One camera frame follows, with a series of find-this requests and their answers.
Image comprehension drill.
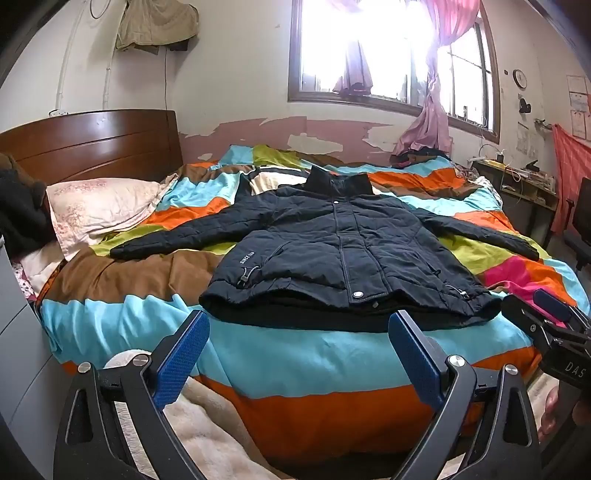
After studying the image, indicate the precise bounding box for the pink curtain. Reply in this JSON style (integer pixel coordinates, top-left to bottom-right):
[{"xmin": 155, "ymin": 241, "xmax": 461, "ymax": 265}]
[{"xmin": 392, "ymin": 0, "xmax": 485, "ymax": 160}]

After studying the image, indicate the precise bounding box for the beige hanging cloth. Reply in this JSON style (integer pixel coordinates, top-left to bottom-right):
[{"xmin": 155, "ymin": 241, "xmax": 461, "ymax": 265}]
[{"xmin": 115, "ymin": 0, "xmax": 200, "ymax": 51}]

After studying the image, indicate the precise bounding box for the colourful striped quilt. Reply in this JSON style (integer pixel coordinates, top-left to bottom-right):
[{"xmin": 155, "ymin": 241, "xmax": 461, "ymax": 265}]
[{"xmin": 37, "ymin": 144, "xmax": 578, "ymax": 462}]

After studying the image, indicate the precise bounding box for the black chair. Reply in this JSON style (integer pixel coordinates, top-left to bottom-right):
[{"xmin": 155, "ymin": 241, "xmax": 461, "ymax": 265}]
[{"xmin": 562, "ymin": 187, "xmax": 591, "ymax": 273}]

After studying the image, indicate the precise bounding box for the grey cabinet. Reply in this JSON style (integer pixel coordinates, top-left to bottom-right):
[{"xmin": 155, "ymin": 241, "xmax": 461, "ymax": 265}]
[{"xmin": 0, "ymin": 235, "xmax": 75, "ymax": 462}]

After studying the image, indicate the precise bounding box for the brown wooden headboard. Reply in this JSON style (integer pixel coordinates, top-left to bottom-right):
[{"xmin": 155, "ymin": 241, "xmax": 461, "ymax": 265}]
[{"xmin": 0, "ymin": 109, "xmax": 184, "ymax": 185}]

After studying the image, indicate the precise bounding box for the small clothes pile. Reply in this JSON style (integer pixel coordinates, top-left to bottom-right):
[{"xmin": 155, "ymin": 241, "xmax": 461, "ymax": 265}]
[{"xmin": 390, "ymin": 148, "xmax": 451, "ymax": 169}]

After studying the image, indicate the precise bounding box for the dark navy padded jacket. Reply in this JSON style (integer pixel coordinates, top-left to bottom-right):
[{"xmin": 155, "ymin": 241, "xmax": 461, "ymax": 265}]
[{"xmin": 110, "ymin": 166, "xmax": 541, "ymax": 330}]

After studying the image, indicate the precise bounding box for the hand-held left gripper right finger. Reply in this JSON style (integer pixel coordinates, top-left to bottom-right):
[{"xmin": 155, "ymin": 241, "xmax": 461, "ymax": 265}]
[{"xmin": 388, "ymin": 310, "xmax": 541, "ymax": 480}]

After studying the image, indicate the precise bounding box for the pink floral pillow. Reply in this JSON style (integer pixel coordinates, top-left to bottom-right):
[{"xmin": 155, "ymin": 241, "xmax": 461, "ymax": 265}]
[{"xmin": 46, "ymin": 179, "xmax": 178, "ymax": 259}]

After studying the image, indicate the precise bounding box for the dark clothing heap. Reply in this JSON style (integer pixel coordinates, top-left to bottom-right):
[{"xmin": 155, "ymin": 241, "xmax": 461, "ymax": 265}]
[{"xmin": 0, "ymin": 152, "xmax": 56, "ymax": 259}]

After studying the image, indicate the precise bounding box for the wooden desk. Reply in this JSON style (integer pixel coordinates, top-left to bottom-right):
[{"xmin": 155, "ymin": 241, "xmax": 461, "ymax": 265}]
[{"xmin": 471, "ymin": 157, "xmax": 559, "ymax": 245}]

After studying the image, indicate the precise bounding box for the wooden framed window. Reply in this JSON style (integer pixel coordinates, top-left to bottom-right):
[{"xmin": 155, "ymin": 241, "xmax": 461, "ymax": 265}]
[{"xmin": 287, "ymin": 0, "xmax": 502, "ymax": 144}]

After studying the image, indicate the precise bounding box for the orange checked cloth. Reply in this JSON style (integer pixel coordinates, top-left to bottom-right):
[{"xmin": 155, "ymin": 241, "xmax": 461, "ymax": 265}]
[{"xmin": 551, "ymin": 124, "xmax": 591, "ymax": 236}]

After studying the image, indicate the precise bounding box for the beige fleece blanket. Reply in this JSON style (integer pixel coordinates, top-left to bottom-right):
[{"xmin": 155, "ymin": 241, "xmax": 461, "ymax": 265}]
[{"xmin": 104, "ymin": 351, "xmax": 278, "ymax": 480}]

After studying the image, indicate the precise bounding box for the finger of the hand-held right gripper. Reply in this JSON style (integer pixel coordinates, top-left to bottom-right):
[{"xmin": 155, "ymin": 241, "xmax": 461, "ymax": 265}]
[
  {"xmin": 501, "ymin": 294, "xmax": 555, "ymax": 344},
  {"xmin": 536, "ymin": 288, "xmax": 591, "ymax": 335}
]

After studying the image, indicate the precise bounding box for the purple hanging garment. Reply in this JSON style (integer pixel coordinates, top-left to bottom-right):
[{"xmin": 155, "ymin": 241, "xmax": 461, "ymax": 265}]
[{"xmin": 332, "ymin": 39, "xmax": 374, "ymax": 97}]

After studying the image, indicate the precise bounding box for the person's right hand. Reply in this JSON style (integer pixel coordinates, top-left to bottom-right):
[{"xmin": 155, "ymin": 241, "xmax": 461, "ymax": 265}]
[{"xmin": 537, "ymin": 387, "xmax": 591, "ymax": 444}]

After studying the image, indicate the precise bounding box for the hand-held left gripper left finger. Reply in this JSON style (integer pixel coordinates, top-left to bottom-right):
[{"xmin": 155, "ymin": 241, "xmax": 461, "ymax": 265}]
[{"xmin": 54, "ymin": 309, "xmax": 211, "ymax": 480}]

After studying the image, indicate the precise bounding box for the white wall pipe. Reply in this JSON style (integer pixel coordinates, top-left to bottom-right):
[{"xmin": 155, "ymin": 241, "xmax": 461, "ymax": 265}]
[{"xmin": 55, "ymin": 0, "xmax": 93, "ymax": 116}]

